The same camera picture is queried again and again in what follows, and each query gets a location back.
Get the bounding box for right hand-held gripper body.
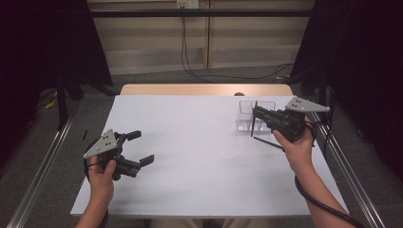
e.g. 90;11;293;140
266;96;331;143

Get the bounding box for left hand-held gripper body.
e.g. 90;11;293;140
83;128;142;181

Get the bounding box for clear plastic organizer box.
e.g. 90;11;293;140
235;100;277;133

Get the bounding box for person's left hand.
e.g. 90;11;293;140
86;158;118;204

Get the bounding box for person's right hand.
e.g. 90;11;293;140
272;116;317;175

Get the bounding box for black curtain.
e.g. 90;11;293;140
0;0;114;165
289;0;403;181

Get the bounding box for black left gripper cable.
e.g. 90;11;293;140
83;139;100;183

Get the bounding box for black stand post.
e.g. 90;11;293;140
317;67;328;123
56;70;68;130

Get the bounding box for metal floor rail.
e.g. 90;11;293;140
6;103;82;228
303;96;387;228

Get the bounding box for black wall cables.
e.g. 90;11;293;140
180;6;296;84

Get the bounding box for black horizontal frame bar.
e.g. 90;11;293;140
89;9;314;18

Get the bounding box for white wall outlet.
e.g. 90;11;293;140
176;0;200;10

